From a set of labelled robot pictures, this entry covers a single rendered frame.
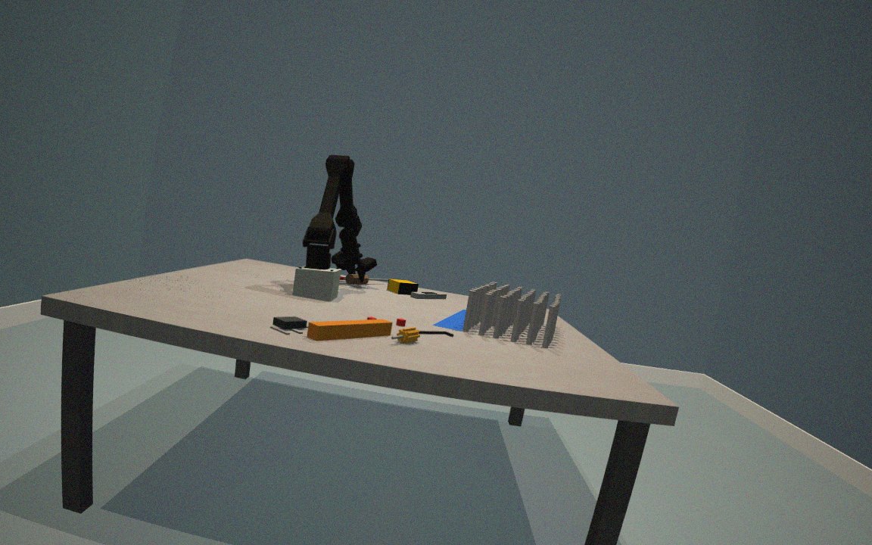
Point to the blue tape strip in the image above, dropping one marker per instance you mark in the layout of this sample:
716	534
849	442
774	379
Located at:
454	322

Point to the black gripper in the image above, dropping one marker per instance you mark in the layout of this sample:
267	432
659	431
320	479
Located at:
364	265

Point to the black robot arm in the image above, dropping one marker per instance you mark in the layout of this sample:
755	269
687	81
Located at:
322	228

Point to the orange rectangular block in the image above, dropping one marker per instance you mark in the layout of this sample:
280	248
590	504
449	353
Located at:
337	330

